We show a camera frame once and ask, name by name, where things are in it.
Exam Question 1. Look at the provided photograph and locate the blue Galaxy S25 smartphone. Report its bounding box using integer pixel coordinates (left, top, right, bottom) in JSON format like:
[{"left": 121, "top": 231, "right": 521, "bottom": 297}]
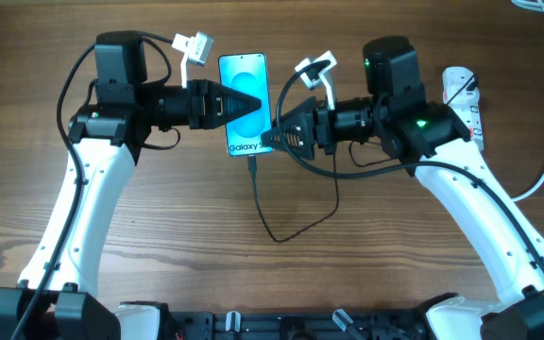
[{"left": 218, "top": 53, "right": 274, "bottom": 157}]

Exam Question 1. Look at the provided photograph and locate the black USB charging cable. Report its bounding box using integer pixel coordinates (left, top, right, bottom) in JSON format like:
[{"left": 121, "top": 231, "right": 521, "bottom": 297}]
[{"left": 246, "top": 73, "right": 480, "bottom": 244}]

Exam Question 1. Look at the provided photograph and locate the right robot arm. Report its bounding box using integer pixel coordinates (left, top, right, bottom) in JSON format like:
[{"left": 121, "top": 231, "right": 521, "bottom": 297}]
[{"left": 262, "top": 36, "right": 544, "bottom": 339}]

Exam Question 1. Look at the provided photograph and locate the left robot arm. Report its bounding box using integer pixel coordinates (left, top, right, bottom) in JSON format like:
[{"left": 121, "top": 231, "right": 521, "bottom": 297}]
[{"left": 0, "top": 30, "right": 262, "bottom": 339}]

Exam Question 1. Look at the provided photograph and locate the white power strip socket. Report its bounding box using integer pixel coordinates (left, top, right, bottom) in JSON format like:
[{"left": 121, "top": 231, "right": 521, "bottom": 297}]
[{"left": 442, "top": 66, "right": 484, "bottom": 151}]

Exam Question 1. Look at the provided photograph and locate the black right camera cable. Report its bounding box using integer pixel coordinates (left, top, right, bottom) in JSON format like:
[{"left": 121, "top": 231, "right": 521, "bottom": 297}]
[{"left": 275, "top": 59, "right": 544, "bottom": 332}]

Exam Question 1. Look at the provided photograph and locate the black camera cable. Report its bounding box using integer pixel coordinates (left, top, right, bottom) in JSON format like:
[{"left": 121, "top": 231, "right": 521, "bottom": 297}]
[
  {"left": 9, "top": 30, "right": 182, "bottom": 340},
  {"left": 275, "top": 59, "right": 544, "bottom": 332}
]

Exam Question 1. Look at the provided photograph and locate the black left camera cable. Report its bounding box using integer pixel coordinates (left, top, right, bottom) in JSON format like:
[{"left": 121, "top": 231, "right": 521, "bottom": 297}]
[{"left": 9, "top": 30, "right": 182, "bottom": 340}]

